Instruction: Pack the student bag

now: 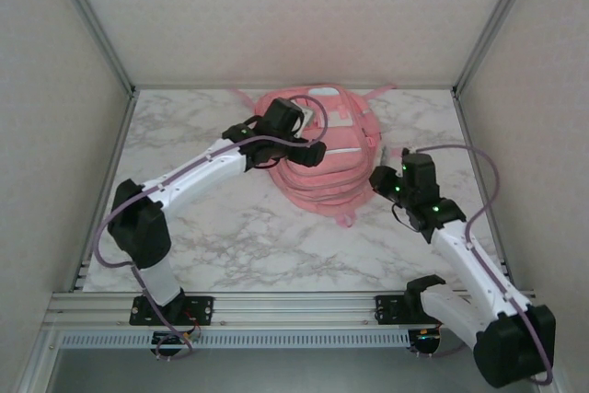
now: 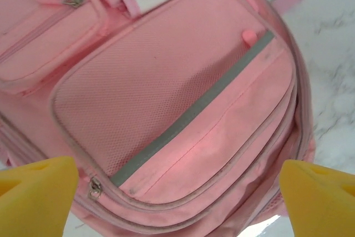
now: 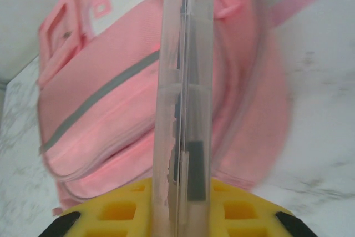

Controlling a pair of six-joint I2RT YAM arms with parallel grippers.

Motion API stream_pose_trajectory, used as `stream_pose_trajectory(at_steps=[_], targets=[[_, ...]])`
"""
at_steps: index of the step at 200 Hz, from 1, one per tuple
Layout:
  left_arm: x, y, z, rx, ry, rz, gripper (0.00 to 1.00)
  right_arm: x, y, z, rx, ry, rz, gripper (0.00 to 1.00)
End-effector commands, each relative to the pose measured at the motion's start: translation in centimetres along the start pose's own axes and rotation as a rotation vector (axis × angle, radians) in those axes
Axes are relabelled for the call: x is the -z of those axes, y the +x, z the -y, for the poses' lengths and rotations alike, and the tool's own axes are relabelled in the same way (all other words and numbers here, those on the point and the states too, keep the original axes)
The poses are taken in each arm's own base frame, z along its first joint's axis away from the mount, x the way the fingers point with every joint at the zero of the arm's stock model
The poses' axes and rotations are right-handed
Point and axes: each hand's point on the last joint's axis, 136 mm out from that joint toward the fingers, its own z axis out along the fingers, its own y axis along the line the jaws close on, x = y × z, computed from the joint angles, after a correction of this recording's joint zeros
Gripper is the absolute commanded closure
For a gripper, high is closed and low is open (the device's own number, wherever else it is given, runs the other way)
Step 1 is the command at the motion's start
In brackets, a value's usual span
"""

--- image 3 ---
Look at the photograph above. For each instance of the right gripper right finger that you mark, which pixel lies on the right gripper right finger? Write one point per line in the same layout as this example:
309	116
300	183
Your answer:
244	214

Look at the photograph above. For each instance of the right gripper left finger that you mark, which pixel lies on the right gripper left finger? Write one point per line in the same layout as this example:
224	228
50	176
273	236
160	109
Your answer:
119	214

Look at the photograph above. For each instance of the pink school backpack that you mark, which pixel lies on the pink school backpack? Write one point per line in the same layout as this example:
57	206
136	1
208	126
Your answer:
111	95

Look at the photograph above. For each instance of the clear plastic geometry case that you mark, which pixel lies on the clear plastic geometry case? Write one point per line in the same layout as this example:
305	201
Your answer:
166	54

